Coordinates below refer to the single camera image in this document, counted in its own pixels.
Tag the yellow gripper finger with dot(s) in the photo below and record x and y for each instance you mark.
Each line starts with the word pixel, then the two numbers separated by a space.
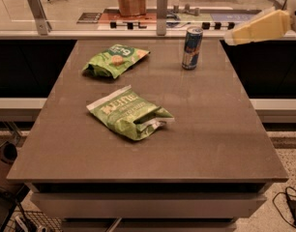
pixel 264 27

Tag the blue silver redbull can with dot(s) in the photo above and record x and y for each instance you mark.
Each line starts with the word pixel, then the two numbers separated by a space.
pixel 192 45

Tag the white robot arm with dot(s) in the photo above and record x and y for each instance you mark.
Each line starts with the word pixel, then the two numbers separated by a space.
pixel 290 8

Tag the cardboard box of snacks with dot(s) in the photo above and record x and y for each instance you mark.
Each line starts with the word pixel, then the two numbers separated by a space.
pixel 132 0

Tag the green snack bag far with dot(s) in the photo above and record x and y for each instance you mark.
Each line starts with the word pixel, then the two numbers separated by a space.
pixel 114 61

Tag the green kettle chips bag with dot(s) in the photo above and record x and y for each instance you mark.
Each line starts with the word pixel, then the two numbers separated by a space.
pixel 128 114

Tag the white drawer front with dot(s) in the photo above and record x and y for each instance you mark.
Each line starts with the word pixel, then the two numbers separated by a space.
pixel 148 205

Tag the black round bin left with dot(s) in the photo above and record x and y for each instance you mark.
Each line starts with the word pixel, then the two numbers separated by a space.
pixel 8 152

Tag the middle metal glass post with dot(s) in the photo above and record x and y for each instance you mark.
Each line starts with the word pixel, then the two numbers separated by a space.
pixel 161 17

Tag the metal glass post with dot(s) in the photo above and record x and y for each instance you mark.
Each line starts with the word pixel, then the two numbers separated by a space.
pixel 37 10
pixel 161 17

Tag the black power adapter with cable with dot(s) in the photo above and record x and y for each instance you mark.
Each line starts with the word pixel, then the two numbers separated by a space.
pixel 290 197

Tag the left metal glass post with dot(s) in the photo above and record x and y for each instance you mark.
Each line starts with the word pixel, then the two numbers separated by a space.
pixel 37 10

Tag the wire basket lower left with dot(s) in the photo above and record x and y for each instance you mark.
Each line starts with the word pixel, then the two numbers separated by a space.
pixel 37 219

